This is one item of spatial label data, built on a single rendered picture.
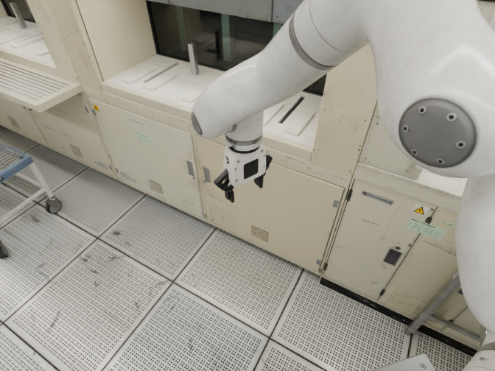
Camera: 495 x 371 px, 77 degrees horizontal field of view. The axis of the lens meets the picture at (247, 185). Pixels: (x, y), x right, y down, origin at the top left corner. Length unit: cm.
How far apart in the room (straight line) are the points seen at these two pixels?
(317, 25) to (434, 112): 20
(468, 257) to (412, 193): 84
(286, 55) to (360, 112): 66
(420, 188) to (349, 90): 41
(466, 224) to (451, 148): 15
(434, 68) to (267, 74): 29
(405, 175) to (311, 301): 90
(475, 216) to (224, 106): 37
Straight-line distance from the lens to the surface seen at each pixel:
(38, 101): 192
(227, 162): 72
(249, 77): 52
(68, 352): 187
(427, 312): 164
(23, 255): 232
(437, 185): 121
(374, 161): 117
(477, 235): 38
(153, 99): 159
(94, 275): 202
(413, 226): 132
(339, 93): 107
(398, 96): 27
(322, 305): 179
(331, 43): 40
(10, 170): 216
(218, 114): 54
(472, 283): 41
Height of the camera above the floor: 159
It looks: 44 degrees down
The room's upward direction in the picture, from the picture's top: straight up
